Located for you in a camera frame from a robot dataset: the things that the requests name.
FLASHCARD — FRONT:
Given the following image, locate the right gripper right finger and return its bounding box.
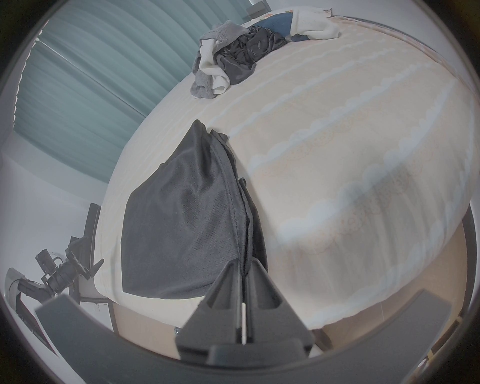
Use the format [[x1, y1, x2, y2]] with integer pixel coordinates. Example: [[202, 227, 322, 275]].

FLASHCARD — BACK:
[[245, 260, 316, 355]]

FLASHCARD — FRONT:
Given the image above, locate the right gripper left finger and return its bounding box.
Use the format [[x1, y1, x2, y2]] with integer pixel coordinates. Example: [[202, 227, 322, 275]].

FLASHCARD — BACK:
[[175, 260, 244, 362]]

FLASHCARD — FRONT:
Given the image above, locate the black T-shirt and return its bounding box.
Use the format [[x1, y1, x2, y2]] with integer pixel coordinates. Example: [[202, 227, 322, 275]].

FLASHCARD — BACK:
[[121, 119, 268, 301]]

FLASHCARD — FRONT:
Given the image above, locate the bed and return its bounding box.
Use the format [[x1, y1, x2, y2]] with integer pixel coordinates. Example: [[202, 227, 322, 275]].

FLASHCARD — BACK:
[[94, 5, 480, 362]]

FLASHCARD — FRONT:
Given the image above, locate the pile of clothes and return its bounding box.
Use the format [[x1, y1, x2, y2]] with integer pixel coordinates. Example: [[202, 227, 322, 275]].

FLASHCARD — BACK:
[[190, 7, 342, 100]]

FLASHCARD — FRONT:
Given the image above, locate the black chest of drawers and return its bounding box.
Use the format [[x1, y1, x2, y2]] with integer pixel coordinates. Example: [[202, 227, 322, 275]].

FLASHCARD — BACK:
[[80, 202, 103, 259]]

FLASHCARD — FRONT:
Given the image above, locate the blue-green curtain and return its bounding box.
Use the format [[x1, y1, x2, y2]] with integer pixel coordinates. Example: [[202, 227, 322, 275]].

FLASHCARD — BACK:
[[37, 0, 256, 124], [13, 41, 151, 184]]

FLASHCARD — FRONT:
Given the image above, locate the white printed pillow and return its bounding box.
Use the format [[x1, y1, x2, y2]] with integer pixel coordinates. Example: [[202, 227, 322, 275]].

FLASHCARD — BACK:
[[242, 7, 293, 28]]

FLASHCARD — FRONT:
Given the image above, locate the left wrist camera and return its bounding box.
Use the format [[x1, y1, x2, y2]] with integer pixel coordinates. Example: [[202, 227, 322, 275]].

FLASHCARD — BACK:
[[35, 249, 56, 274]]

